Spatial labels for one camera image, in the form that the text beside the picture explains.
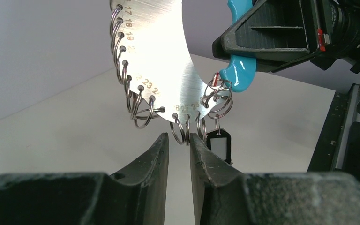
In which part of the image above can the metal key organizer with rings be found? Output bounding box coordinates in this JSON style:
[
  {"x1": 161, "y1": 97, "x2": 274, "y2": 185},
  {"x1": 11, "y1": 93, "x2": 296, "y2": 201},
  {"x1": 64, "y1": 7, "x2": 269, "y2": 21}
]
[{"x1": 109, "y1": 0, "x2": 258, "y2": 147}]

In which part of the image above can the red key tag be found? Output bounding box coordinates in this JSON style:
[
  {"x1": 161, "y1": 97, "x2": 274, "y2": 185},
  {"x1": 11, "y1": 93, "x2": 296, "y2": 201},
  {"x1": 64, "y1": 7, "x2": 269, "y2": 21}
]
[{"x1": 211, "y1": 72, "x2": 220, "y2": 87}]

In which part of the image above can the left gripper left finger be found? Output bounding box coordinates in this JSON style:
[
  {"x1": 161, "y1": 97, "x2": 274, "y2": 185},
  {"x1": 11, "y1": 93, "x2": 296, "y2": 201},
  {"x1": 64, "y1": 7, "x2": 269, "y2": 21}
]
[{"x1": 0, "y1": 133, "x2": 169, "y2": 225}]

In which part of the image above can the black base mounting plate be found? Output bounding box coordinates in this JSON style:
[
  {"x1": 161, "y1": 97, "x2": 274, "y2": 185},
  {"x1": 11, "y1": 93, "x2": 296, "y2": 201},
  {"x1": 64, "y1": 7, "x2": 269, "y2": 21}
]
[{"x1": 307, "y1": 84, "x2": 360, "y2": 182}]

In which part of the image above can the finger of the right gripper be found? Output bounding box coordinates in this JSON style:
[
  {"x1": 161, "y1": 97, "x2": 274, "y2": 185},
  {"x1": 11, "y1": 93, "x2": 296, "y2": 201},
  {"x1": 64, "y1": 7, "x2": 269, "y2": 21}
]
[{"x1": 212, "y1": 0, "x2": 319, "y2": 72}]

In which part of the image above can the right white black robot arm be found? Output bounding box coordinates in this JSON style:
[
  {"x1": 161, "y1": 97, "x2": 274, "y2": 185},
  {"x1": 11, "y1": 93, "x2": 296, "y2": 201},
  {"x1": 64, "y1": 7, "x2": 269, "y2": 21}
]
[{"x1": 212, "y1": 0, "x2": 360, "y2": 74}]

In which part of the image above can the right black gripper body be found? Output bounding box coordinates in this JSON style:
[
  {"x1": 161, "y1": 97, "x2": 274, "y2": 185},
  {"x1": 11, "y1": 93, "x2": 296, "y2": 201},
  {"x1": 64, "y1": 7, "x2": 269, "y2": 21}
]
[{"x1": 300, "y1": 0, "x2": 360, "y2": 70}]

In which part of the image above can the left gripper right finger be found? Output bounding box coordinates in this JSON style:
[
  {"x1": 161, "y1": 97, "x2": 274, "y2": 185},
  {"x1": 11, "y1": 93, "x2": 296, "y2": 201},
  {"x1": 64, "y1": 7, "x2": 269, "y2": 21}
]
[{"x1": 190, "y1": 133, "x2": 360, "y2": 225}]

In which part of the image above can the black key tag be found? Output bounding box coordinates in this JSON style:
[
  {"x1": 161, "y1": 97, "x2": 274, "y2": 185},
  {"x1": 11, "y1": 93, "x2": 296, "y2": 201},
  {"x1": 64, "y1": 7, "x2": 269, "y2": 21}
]
[{"x1": 206, "y1": 128, "x2": 232, "y2": 165}]

